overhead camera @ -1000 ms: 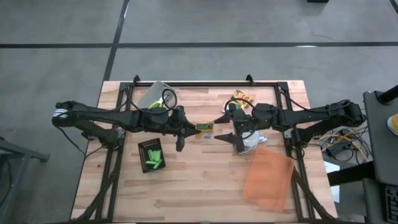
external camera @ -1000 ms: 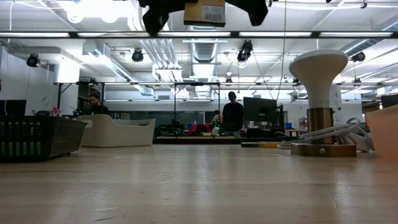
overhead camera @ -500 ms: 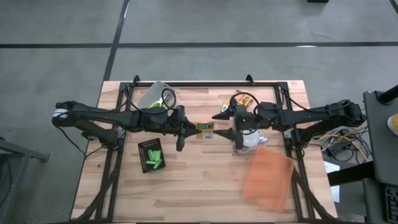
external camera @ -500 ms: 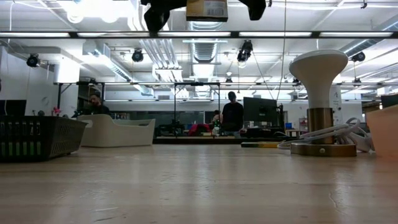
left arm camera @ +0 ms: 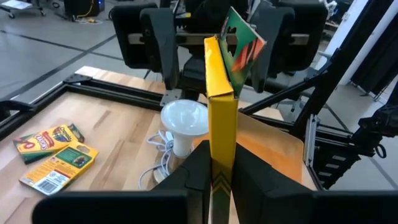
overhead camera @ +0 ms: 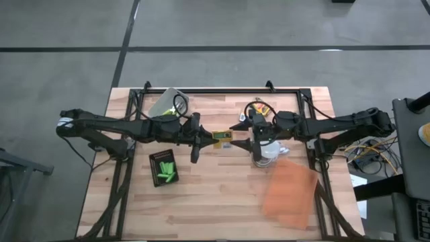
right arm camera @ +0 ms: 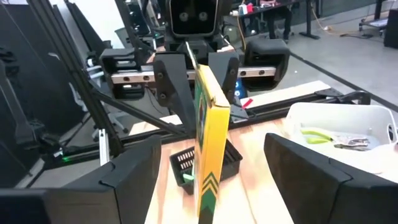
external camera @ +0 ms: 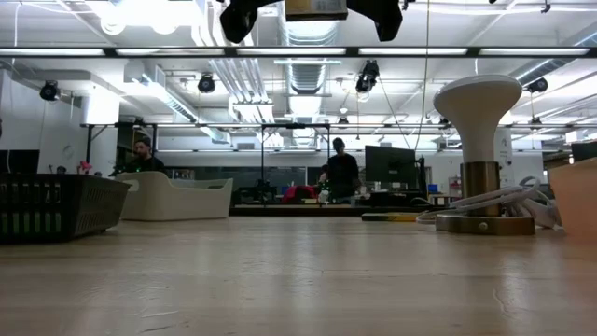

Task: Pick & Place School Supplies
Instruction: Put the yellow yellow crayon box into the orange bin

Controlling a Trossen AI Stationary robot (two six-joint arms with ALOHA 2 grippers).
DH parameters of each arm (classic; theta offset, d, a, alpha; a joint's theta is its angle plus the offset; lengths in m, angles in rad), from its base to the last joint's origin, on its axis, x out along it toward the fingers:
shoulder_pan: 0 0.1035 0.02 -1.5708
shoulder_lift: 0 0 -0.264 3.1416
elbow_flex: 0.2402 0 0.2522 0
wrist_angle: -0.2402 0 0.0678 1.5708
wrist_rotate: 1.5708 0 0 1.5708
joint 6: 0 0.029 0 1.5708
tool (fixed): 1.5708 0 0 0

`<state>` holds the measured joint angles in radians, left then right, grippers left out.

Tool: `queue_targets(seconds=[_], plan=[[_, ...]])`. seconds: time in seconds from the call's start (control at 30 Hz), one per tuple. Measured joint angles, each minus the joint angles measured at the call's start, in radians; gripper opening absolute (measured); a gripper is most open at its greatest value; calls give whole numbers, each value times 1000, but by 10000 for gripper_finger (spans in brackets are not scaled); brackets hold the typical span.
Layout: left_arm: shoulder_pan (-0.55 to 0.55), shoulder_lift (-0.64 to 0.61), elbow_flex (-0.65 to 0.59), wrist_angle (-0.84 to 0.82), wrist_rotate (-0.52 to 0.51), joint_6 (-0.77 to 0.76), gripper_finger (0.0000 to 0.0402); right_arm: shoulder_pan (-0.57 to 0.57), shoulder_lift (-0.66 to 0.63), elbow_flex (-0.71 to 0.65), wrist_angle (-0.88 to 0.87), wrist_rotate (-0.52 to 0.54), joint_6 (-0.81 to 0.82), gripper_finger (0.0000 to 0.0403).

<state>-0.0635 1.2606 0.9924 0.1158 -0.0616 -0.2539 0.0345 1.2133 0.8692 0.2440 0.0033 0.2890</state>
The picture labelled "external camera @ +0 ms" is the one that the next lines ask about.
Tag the person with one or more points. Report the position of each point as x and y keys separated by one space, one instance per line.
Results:
x=144 y=161
x=342 y=172

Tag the silver ventilation duct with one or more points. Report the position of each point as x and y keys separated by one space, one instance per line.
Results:
x=308 y=77

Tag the brass lamp with white shade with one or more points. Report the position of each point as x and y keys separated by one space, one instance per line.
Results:
x=476 y=116

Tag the black computer monitor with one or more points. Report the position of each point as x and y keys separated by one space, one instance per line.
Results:
x=18 y=162
x=389 y=165

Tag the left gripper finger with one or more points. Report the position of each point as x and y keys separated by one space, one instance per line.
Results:
x=384 y=18
x=242 y=18

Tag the black ceiling spotlight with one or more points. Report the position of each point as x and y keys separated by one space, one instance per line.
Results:
x=367 y=77
x=206 y=84
x=537 y=85
x=49 y=91

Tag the red cloth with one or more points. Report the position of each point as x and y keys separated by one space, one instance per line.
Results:
x=298 y=195

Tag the black overhead crossbar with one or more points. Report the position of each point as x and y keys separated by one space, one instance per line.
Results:
x=298 y=51

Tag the black aluminium table frame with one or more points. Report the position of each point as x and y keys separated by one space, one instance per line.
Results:
x=289 y=211

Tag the black mesh basket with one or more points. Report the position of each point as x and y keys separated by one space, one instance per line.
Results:
x=93 y=205

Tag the pale grey plastic bin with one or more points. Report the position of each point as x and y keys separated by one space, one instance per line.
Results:
x=177 y=200

